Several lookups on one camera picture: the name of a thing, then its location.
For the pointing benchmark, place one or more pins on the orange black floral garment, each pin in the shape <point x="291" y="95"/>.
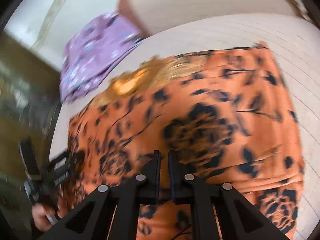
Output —
<point x="226" y="113"/>

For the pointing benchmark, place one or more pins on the pink bolster cushion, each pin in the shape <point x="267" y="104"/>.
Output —
<point x="154" y="16"/>

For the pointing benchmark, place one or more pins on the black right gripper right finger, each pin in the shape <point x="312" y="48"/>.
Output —
<point x="217" y="211"/>

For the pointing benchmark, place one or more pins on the person's left hand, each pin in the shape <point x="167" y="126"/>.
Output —
<point x="41" y="211"/>

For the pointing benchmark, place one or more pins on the purple floral cloth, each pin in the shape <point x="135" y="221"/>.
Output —
<point x="92" y="53"/>

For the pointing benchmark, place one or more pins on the brown wooden wardrobe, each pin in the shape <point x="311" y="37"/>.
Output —
<point x="30" y="104"/>

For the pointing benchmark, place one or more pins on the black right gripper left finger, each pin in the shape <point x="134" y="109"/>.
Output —
<point x="111" y="212"/>

